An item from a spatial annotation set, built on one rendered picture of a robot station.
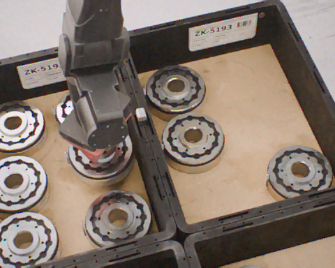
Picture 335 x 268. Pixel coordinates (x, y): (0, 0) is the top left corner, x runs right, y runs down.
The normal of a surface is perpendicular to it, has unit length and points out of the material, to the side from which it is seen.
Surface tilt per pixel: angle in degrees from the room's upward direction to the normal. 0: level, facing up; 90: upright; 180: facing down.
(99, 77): 10
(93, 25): 93
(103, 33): 93
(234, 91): 0
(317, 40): 0
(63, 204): 0
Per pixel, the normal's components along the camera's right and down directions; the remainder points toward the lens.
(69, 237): -0.02, -0.57
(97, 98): 0.18, -0.52
